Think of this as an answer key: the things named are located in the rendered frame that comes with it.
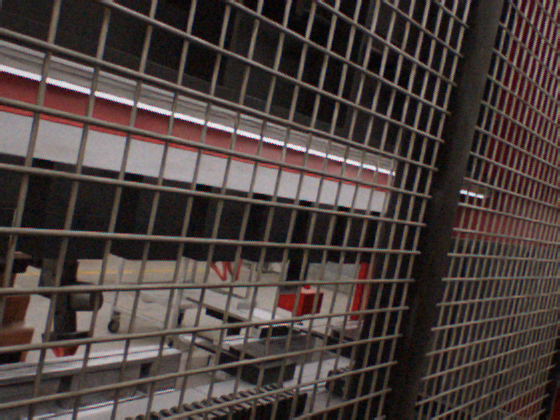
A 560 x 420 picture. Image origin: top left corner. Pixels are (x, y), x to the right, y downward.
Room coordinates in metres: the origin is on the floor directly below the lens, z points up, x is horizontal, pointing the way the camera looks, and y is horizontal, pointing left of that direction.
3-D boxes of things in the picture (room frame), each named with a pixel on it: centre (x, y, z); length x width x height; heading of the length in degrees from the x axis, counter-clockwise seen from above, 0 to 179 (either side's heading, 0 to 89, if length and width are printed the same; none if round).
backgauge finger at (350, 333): (1.79, -0.18, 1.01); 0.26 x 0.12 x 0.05; 56
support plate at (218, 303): (1.96, 0.06, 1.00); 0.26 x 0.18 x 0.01; 56
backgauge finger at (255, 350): (1.44, 0.05, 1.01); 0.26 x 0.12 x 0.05; 56
